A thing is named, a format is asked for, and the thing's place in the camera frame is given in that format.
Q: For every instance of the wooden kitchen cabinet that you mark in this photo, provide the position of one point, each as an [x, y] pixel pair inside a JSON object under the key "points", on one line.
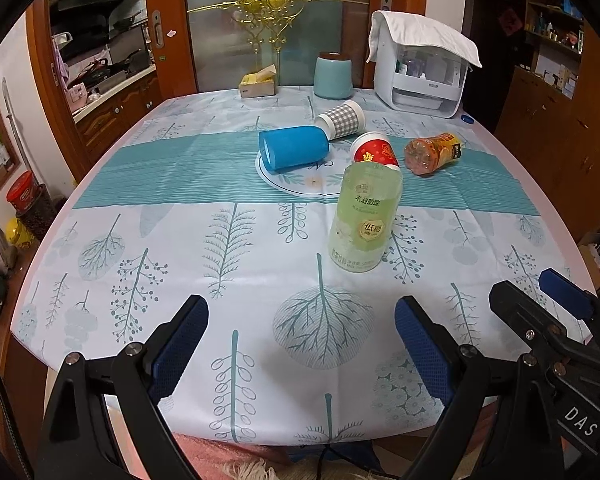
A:
{"points": [[101, 66]]}

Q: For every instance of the wooden shelf with items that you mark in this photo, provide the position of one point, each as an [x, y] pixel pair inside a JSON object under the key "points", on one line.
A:
{"points": [[555, 31]]}

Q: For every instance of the red white paper cup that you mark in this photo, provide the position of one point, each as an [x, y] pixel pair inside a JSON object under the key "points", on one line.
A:
{"points": [[374, 146]]}

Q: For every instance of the orange plastic bottle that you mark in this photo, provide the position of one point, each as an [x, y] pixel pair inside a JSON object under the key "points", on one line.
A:
{"points": [[427, 155]]}

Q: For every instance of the frosted glass door gold ornament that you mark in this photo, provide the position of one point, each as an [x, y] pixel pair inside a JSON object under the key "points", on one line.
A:
{"points": [[231, 38]]}

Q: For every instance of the red plastic bucket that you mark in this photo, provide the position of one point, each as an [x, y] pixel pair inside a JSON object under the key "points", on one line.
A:
{"points": [[23, 191]]}

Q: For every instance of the white cloth on appliance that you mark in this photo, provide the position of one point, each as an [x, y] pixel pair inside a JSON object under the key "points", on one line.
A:
{"points": [[415, 30]]}

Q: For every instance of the blue plastic cup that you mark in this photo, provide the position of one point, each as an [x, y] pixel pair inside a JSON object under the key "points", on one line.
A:
{"points": [[291, 147]]}

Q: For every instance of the blue bottle cap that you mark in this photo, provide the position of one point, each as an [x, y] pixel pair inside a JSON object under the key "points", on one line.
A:
{"points": [[466, 118]]}

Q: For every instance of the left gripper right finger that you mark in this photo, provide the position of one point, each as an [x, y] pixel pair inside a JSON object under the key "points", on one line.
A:
{"points": [[520, 443]]}

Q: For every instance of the grey checkered paper cup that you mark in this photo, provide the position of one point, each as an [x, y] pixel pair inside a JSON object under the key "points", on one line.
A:
{"points": [[341, 121]]}

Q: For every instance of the white countertop appliance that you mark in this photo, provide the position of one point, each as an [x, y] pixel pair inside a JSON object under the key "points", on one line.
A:
{"points": [[424, 80]]}

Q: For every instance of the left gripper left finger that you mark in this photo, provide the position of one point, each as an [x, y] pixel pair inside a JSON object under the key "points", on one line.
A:
{"points": [[77, 438]]}

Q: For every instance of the light blue ceramic jar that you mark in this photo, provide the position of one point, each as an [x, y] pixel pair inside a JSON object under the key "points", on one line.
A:
{"points": [[333, 76]]}

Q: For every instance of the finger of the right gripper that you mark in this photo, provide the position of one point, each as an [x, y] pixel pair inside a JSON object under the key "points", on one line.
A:
{"points": [[565, 292], [523, 315]]}

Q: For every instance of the leaf pattern tablecloth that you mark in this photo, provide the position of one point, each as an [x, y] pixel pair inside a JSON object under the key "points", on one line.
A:
{"points": [[297, 350]]}

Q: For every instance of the yellow tissue box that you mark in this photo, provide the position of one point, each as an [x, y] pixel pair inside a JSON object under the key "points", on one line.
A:
{"points": [[262, 83]]}

